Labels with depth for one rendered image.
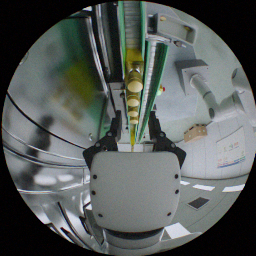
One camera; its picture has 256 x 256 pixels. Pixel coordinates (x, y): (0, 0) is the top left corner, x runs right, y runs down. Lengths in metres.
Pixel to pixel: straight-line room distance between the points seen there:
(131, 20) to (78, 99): 0.40
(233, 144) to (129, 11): 3.87
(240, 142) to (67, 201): 3.80
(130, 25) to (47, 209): 0.61
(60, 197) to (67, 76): 0.25
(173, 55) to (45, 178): 0.73
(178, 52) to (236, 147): 3.52
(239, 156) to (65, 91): 3.86
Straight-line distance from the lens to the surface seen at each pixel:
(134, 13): 0.45
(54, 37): 0.19
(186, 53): 0.67
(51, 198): 0.20
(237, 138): 3.71
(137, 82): 0.18
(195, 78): 0.61
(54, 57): 0.17
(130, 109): 0.27
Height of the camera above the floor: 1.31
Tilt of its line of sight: 22 degrees down
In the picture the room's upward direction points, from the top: 178 degrees counter-clockwise
